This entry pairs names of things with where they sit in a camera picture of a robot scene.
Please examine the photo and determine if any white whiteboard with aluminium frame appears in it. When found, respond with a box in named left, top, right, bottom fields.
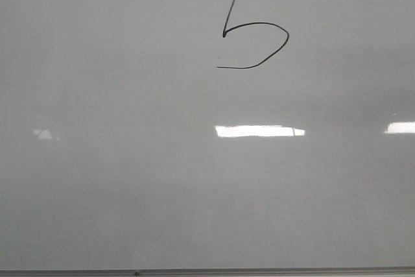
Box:
left=1, top=0, right=414, bottom=270

